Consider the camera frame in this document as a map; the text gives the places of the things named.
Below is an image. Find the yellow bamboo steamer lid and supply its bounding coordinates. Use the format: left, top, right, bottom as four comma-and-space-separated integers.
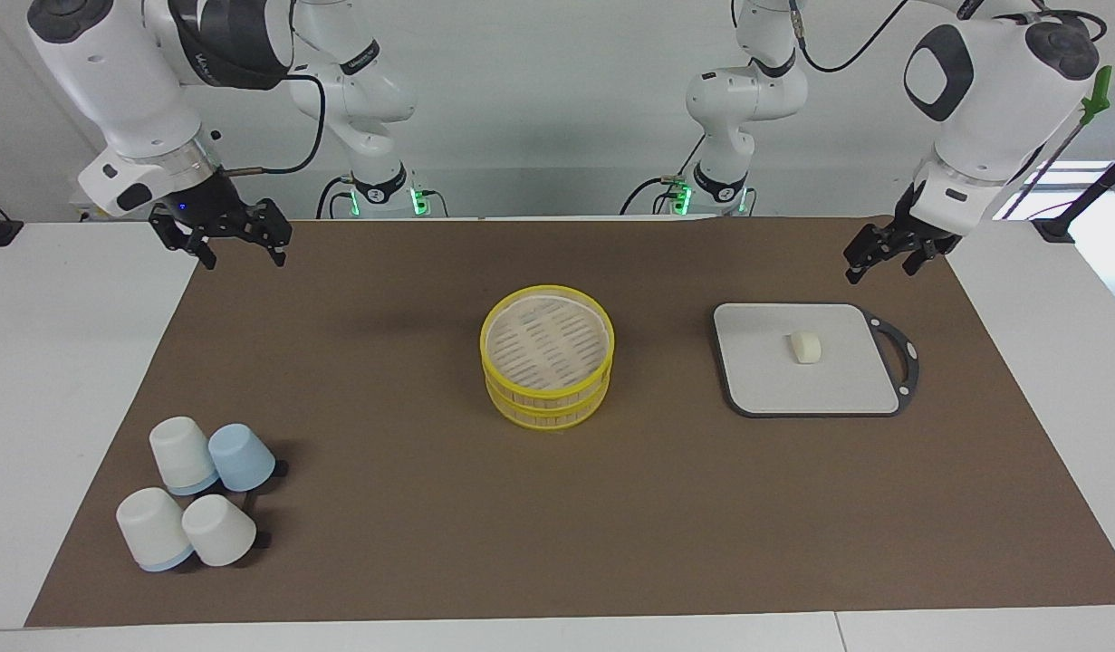
480, 285, 615, 399

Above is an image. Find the yellow bamboo steamer basket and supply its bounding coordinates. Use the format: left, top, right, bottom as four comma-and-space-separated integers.
485, 367, 610, 430

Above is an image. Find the white cutting board grey rim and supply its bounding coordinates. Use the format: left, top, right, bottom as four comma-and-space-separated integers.
712, 302, 920, 418

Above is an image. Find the black stand clamp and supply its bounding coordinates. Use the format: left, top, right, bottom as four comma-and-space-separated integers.
1033, 145, 1115, 244

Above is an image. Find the white plastic cup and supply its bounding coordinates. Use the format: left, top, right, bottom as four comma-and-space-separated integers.
181, 494, 257, 568
149, 417, 220, 496
115, 487, 196, 572

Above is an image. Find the light blue plastic cup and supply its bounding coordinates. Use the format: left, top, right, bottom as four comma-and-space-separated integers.
208, 423, 276, 493

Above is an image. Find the green clip on pole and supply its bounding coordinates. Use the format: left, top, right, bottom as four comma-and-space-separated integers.
1001, 65, 1113, 218

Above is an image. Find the brown table mat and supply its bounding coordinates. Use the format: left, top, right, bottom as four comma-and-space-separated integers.
24, 216, 1115, 628

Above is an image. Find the black base cable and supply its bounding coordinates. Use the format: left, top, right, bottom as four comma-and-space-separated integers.
619, 134, 708, 216
317, 175, 355, 220

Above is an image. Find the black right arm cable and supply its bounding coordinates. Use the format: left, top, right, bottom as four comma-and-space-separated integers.
222, 72, 328, 176

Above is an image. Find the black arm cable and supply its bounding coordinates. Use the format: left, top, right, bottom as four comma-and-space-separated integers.
788, 0, 913, 73
222, 72, 328, 176

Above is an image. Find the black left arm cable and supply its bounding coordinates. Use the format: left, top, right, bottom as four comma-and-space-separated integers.
788, 0, 913, 73

